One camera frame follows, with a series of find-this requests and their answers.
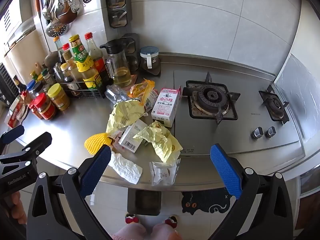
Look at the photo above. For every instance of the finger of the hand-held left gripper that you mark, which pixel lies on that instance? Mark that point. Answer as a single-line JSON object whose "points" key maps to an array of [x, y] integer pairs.
{"points": [[12, 133], [37, 142]]}

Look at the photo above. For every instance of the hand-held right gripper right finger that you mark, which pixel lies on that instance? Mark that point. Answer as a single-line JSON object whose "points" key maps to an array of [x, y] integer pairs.
{"points": [[226, 172]]}

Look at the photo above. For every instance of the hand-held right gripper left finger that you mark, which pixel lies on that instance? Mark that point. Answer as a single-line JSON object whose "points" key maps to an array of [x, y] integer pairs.
{"points": [[96, 172]]}

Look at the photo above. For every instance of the white paper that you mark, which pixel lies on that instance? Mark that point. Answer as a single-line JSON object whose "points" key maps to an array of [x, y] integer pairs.
{"points": [[125, 166]]}

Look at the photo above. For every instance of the yellow foam fruit net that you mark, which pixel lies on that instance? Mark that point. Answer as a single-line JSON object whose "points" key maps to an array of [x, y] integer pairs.
{"points": [[95, 142]]}

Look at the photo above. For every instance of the small brown printed wrapper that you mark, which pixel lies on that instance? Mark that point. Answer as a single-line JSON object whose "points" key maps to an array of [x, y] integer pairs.
{"points": [[117, 137]]}

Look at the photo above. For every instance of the white barcode box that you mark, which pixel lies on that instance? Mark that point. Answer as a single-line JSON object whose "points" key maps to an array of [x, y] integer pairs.
{"points": [[131, 138]]}

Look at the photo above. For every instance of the grey trash bin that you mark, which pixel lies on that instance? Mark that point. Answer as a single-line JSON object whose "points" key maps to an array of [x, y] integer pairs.
{"points": [[143, 201]]}

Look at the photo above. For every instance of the white packet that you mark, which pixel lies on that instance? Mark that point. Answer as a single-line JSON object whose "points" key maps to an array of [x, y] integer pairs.
{"points": [[162, 173]]}

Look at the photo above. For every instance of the yellow paper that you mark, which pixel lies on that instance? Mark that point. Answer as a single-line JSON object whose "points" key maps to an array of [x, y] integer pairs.
{"points": [[125, 115], [160, 140]]}

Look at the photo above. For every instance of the crushed clear plastic bottle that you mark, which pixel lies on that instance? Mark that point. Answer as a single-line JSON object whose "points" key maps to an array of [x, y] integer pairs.
{"points": [[115, 93]]}

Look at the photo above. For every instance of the clear printed plastic wrapper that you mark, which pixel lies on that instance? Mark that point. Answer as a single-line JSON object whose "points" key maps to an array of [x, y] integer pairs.
{"points": [[150, 102]]}

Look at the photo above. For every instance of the pink white medicine box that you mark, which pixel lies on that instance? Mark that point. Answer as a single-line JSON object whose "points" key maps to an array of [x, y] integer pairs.
{"points": [[166, 106]]}

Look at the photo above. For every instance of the orange snack wrapper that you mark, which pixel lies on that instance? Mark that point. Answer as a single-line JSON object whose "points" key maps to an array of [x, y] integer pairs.
{"points": [[140, 88]]}

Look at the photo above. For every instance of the person's left hand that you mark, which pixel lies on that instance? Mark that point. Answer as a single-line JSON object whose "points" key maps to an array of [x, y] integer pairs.
{"points": [[16, 207]]}

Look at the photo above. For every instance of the red printed packet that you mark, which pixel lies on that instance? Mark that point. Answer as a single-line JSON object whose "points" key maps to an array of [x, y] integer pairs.
{"points": [[16, 113]]}

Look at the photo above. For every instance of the small red lid jar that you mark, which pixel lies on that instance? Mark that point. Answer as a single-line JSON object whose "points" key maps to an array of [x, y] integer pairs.
{"points": [[33, 110]]}

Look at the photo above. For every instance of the large red lid jar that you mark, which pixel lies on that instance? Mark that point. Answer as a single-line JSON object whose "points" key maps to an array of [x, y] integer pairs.
{"points": [[45, 107]]}

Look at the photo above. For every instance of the black cat floor mat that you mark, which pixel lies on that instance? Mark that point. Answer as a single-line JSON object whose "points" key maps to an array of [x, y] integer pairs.
{"points": [[200, 202]]}

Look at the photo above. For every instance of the steel gas cooktop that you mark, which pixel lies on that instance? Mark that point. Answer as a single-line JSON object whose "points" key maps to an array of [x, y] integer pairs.
{"points": [[240, 135]]}

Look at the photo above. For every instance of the yellow lid jar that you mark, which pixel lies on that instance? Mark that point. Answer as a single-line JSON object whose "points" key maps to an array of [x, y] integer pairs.
{"points": [[58, 97]]}

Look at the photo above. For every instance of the silver stove knob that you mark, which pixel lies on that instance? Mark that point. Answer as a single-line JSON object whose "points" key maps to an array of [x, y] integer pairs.
{"points": [[271, 131], [257, 133]]}

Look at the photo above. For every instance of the red bow slipper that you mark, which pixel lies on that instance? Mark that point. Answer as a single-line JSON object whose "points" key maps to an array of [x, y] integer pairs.
{"points": [[131, 219], [170, 221]]}

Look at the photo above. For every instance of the person's pink pants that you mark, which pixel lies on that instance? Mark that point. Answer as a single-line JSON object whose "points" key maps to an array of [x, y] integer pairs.
{"points": [[130, 232]]}

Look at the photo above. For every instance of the black burner grate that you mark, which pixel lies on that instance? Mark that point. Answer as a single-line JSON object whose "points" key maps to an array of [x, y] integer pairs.
{"points": [[210, 97], [275, 105]]}

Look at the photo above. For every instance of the group of condiment bottles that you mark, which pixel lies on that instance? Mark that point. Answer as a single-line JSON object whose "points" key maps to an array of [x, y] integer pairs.
{"points": [[82, 62]]}

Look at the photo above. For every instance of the glass oil jug black lid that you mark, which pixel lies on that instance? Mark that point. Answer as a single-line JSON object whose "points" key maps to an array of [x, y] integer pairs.
{"points": [[120, 67]]}

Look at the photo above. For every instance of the glass jar blue lid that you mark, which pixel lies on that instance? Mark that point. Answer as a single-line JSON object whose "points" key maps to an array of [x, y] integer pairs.
{"points": [[149, 57]]}

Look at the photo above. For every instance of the row of hanging kitchen utensils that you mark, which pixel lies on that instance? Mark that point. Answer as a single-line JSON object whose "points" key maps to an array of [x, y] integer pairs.
{"points": [[60, 10]]}

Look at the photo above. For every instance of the silver foil wall cover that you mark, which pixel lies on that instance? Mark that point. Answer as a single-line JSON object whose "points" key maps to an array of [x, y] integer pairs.
{"points": [[300, 92]]}

